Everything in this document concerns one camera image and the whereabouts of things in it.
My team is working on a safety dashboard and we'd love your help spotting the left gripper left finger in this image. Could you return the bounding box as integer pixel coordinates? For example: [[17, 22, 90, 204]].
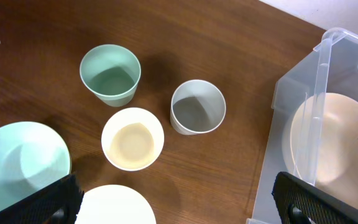
[[0, 174, 84, 224]]

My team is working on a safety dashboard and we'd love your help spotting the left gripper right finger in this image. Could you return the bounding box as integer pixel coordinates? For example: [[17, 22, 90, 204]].
[[272, 172, 358, 224]]

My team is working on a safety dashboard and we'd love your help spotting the cream plastic cup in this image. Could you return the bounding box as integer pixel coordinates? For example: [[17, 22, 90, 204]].
[[101, 108, 165, 171]]

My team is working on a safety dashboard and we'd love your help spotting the grey plastic cup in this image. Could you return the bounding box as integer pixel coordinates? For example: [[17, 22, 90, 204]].
[[170, 80, 227, 135]]

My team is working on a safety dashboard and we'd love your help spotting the green plastic cup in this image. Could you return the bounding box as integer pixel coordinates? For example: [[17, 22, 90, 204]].
[[80, 44, 142, 107]]

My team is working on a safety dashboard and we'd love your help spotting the white small bowl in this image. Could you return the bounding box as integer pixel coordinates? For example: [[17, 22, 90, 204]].
[[75, 185, 156, 224]]

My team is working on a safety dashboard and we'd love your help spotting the green small bowl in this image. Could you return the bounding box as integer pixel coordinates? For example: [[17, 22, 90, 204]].
[[0, 121, 71, 211]]

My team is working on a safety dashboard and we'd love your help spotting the clear plastic storage bin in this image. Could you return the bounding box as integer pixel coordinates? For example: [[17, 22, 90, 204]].
[[248, 28, 358, 223]]

